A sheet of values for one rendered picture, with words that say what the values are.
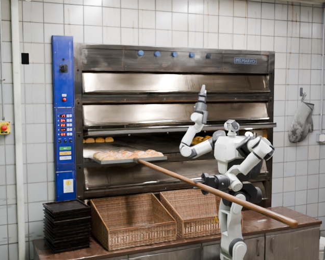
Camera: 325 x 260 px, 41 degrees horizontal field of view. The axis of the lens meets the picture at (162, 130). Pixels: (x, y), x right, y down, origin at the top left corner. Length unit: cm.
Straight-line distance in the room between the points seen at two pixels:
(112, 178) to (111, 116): 52
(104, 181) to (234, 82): 150
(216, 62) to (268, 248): 168
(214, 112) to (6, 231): 201
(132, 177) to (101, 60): 100
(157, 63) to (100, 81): 53
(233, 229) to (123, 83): 147
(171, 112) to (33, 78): 119
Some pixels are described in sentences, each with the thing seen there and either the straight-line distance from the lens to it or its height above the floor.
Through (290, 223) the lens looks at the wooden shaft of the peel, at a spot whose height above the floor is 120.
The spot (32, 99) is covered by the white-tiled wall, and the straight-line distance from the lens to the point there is 348.
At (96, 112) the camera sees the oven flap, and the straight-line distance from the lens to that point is 359.
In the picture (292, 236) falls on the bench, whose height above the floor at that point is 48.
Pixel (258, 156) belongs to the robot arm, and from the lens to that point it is 260.
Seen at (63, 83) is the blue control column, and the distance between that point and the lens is 349.
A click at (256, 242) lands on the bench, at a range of 381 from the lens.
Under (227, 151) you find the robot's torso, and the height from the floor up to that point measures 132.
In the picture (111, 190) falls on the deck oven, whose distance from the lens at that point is 370.
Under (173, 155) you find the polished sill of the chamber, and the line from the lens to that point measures 385.
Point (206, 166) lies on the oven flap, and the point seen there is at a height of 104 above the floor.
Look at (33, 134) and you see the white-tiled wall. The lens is 350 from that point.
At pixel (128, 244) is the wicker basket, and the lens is 332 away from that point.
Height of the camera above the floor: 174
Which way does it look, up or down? 5 degrees down
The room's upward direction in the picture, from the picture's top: straight up
